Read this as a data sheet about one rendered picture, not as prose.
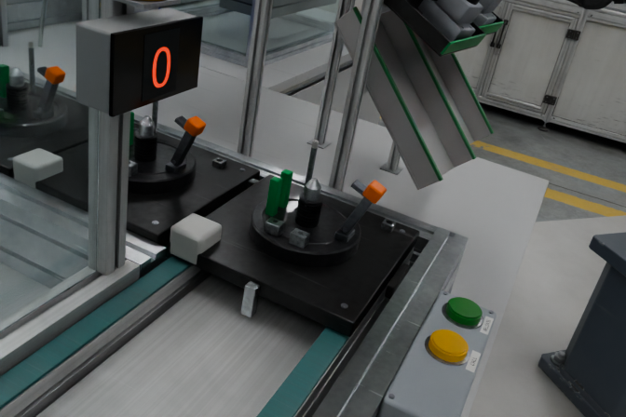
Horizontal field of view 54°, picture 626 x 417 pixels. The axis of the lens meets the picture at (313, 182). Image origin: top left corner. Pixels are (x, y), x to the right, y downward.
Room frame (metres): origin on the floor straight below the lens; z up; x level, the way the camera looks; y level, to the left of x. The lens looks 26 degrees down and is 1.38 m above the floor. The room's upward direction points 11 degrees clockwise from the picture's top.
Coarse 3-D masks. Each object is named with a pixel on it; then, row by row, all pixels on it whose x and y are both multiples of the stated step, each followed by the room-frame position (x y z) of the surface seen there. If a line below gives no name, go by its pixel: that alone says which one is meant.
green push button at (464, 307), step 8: (448, 304) 0.58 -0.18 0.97; (456, 304) 0.58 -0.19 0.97; (464, 304) 0.58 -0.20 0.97; (472, 304) 0.59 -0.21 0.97; (448, 312) 0.57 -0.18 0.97; (456, 312) 0.57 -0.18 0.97; (464, 312) 0.57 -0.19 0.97; (472, 312) 0.57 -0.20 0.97; (480, 312) 0.58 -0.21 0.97; (456, 320) 0.56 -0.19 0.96; (464, 320) 0.56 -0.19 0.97; (472, 320) 0.56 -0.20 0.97
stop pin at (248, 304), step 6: (252, 282) 0.56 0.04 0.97; (246, 288) 0.55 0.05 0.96; (252, 288) 0.55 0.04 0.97; (258, 288) 0.55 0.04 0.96; (246, 294) 0.55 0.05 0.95; (252, 294) 0.55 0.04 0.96; (258, 294) 0.56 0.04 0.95; (246, 300) 0.55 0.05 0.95; (252, 300) 0.55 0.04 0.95; (246, 306) 0.55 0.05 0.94; (252, 306) 0.55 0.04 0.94; (246, 312) 0.55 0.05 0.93; (252, 312) 0.55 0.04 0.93
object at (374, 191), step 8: (352, 184) 0.65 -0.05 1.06; (360, 184) 0.65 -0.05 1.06; (376, 184) 0.65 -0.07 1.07; (360, 192) 0.64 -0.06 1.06; (368, 192) 0.64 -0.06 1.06; (376, 192) 0.63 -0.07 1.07; (384, 192) 0.64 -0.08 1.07; (368, 200) 0.64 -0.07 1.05; (376, 200) 0.63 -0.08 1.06; (360, 208) 0.64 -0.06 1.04; (352, 216) 0.65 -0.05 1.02; (360, 216) 0.64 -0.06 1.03; (344, 224) 0.65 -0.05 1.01; (352, 224) 0.64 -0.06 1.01; (344, 232) 0.65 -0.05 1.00
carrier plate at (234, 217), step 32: (256, 192) 0.76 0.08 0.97; (224, 224) 0.66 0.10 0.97; (224, 256) 0.59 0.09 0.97; (256, 256) 0.61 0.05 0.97; (384, 256) 0.66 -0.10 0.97; (288, 288) 0.56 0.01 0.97; (320, 288) 0.57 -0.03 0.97; (352, 288) 0.58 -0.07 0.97; (384, 288) 0.61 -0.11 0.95; (320, 320) 0.53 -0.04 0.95; (352, 320) 0.52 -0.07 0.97
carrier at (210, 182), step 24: (144, 120) 0.76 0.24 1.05; (144, 144) 0.75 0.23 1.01; (168, 144) 0.82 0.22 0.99; (144, 168) 0.73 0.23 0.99; (168, 168) 0.74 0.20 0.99; (192, 168) 0.76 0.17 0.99; (216, 168) 0.81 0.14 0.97; (240, 168) 0.82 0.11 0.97; (144, 192) 0.70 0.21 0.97; (168, 192) 0.72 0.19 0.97; (192, 192) 0.73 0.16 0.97; (216, 192) 0.74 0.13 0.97; (240, 192) 0.78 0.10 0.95; (144, 216) 0.65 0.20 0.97; (168, 216) 0.66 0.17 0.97; (168, 240) 0.63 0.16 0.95
